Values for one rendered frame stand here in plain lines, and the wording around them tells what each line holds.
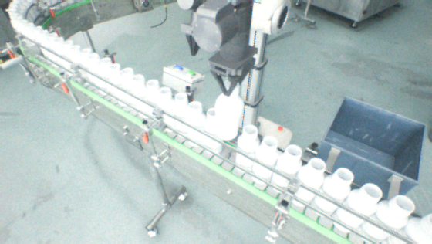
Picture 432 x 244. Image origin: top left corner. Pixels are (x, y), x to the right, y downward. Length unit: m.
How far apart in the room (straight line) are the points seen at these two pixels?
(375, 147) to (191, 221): 1.17
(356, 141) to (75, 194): 1.85
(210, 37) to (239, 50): 0.10
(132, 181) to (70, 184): 0.47
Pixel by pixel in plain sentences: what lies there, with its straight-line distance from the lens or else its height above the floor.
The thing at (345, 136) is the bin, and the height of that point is 0.74.
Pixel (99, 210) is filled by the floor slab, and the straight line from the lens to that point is 1.96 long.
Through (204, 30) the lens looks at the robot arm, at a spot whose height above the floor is 1.46.
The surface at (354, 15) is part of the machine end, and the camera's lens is 4.29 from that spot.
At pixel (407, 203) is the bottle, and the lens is 0.67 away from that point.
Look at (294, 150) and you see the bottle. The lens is 0.65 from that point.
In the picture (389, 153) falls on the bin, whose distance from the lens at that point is 1.36.
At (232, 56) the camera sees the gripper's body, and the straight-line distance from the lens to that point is 0.50.
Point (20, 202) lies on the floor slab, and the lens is 2.29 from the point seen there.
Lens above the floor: 1.64
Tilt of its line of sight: 46 degrees down
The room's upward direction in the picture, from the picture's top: 1 degrees counter-clockwise
